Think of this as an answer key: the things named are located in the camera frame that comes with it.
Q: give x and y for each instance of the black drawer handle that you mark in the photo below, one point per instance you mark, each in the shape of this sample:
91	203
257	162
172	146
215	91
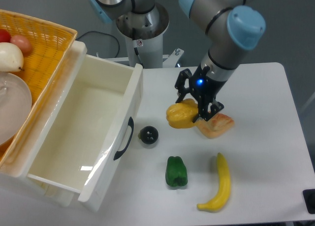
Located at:
126	140

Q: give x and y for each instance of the pink peach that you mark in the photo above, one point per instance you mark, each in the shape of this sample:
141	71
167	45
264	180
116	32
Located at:
22	43

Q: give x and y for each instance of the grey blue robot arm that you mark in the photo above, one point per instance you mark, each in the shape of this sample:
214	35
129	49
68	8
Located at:
233	27

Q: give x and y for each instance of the white pear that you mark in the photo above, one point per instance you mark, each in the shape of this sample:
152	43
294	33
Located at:
11	57

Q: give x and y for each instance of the yellow bell pepper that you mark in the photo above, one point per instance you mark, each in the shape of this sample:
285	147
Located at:
181	115

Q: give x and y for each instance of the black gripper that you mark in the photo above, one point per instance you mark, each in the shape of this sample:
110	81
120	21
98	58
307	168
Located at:
203	88

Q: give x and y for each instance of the yellow woven basket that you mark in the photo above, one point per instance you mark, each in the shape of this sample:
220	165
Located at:
51	43

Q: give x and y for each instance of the black object at edge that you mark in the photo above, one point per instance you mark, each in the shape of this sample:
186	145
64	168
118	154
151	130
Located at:
309	198

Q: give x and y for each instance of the white plate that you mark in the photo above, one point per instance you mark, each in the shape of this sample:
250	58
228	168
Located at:
15	105

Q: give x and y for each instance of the red tomato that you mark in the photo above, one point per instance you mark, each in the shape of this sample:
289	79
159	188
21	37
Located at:
4	36

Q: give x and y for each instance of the white drawer cabinet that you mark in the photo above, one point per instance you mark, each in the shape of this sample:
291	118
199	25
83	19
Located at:
18	158

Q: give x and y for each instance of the white open drawer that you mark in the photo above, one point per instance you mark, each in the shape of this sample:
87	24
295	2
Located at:
78	151

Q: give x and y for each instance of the yellow banana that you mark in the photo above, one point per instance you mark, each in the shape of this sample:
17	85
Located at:
222	196

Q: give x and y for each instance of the green bell pepper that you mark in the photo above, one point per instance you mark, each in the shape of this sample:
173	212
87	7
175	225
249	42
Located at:
176	172

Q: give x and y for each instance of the toy pastry slice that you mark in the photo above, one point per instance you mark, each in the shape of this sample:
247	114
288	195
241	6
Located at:
216	126

